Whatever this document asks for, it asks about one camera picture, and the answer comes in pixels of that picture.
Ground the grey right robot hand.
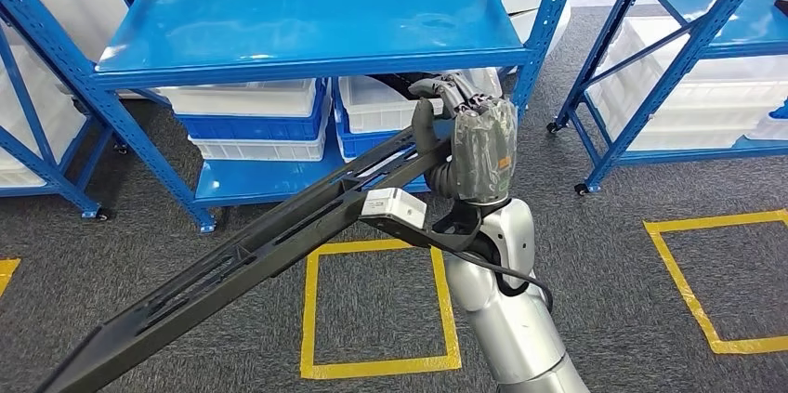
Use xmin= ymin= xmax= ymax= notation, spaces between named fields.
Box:
xmin=409 ymin=72 xmax=519 ymax=205

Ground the blue metal shelf rack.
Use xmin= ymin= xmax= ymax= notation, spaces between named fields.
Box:
xmin=546 ymin=0 xmax=788 ymax=196
xmin=0 ymin=0 xmax=587 ymax=236
xmin=0 ymin=27 xmax=115 ymax=222

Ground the yellow floor tape square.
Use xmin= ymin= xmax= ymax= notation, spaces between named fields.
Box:
xmin=642 ymin=209 xmax=788 ymax=357
xmin=0 ymin=258 xmax=22 ymax=298
xmin=299 ymin=238 xmax=463 ymax=381

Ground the white vehicle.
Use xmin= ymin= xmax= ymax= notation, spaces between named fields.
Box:
xmin=0 ymin=0 xmax=648 ymax=62

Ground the black camera bracket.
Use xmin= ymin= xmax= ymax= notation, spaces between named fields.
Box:
xmin=360 ymin=202 xmax=493 ymax=253

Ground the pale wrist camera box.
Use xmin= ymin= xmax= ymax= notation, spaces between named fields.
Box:
xmin=360 ymin=187 xmax=427 ymax=230

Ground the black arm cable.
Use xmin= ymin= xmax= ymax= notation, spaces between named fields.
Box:
xmin=430 ymin=211 xmax=554 ymax=314

